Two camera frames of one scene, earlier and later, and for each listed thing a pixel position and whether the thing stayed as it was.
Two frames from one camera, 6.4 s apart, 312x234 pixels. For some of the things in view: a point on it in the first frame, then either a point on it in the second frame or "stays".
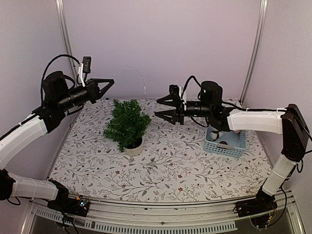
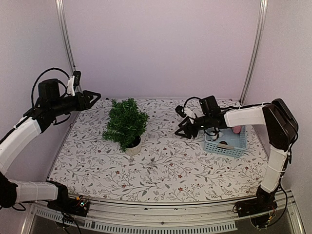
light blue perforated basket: (231, 144) stays
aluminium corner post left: (67, 39) stays
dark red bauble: (223, 142) stays
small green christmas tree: (127, 124) stays
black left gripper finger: (95, 81) -> (98, 96)
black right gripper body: (204, 110) -> (206, 124)
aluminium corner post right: (254, 50) stays
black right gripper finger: (176, 102) -> (185, 120)
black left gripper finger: (103, 91) -> (89, 105)
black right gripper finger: (172, 113) -> (188, 134)
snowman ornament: (214, 135) stays
